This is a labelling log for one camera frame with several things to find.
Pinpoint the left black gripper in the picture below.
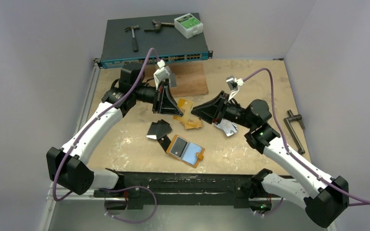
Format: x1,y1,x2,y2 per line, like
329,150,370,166
133,81,183,116

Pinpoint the single gold card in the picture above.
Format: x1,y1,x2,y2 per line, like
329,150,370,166
178,98,194,121

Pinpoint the single black card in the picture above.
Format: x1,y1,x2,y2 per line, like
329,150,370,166
157,135,172,153

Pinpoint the orange leather card holder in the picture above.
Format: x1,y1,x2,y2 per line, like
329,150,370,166
165,135,205,168

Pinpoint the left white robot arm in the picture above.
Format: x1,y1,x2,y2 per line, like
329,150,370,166
46,61,183,201

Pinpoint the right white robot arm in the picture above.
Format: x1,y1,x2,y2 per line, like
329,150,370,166
191,91,349,228

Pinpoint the wooden board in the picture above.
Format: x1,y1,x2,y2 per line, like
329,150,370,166
140,62,210,98

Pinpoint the claw hammer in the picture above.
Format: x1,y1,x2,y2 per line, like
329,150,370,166
124,25,140,52

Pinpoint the rusty pliers tool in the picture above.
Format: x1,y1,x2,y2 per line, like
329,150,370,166
144,19,175,33

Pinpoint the white green electrical box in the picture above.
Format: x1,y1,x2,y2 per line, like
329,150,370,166
174,13,203,39

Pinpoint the metal post bracket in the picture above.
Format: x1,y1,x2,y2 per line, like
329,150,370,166
169,73,177,88

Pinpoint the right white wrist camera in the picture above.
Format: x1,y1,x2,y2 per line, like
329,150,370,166
226,76,244,101

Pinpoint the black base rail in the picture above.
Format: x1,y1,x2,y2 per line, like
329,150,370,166
94,172,278,213

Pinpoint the grey metal crank handle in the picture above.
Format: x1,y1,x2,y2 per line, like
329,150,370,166
284,110,305,155

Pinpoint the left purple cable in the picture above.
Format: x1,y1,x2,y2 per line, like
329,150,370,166
52,48,162,224

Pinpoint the purple cable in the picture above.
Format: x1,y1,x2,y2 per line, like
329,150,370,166
52,48,162,224
242,67,370,218

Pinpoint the aluminium frame rail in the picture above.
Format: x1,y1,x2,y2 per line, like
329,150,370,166
46,59,102,202

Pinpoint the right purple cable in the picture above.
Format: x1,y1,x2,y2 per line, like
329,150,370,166
242,67,370,218

